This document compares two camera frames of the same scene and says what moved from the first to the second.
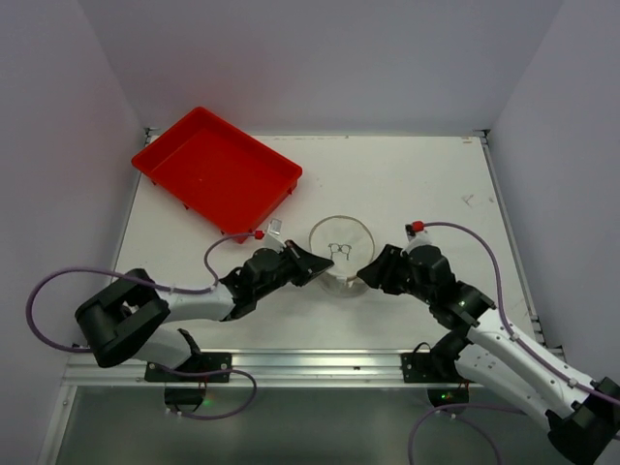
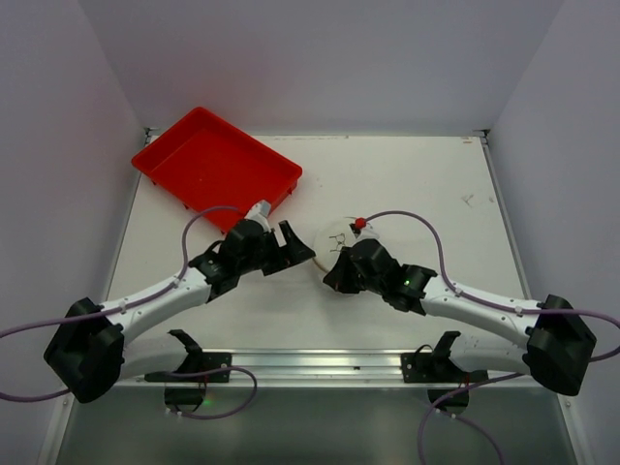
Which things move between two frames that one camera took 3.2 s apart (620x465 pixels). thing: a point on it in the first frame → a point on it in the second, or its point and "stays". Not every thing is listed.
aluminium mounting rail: [276, 367] stays
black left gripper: [294, 266] → [275, 249]
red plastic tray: [220, 172] stays
